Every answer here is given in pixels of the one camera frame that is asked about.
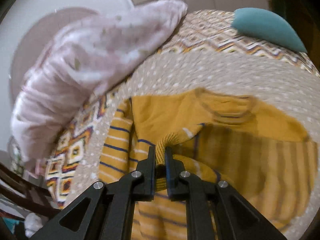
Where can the pink fluffy blanket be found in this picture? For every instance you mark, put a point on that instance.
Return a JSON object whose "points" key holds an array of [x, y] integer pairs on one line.
{"points": [[85, 58]]}

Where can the colourful diamond pattern blanket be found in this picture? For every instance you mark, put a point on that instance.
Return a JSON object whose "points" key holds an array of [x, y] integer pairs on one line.
{"points": [[204, 30]]}

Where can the beige dotted quilt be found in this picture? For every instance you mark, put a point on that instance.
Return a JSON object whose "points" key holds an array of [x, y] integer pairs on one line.
{"points": [[289, 88]]}

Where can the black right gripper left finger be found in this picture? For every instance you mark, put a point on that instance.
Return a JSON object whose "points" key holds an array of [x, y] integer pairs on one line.
{"points": [[104, 211]]}

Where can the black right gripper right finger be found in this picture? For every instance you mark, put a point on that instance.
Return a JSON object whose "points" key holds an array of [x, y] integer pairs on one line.
{"points": [[215, 210]]}

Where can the yellow striped knit sweater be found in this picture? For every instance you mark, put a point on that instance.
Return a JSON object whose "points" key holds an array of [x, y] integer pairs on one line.
{"points": [[266, 155]]}

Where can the dark wooden chair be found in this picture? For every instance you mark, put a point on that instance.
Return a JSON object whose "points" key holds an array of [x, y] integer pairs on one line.
{"points": [[27, 195]]}

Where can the teal pillow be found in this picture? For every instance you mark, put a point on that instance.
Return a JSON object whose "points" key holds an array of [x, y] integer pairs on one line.
{"points": [[266, 25]]}

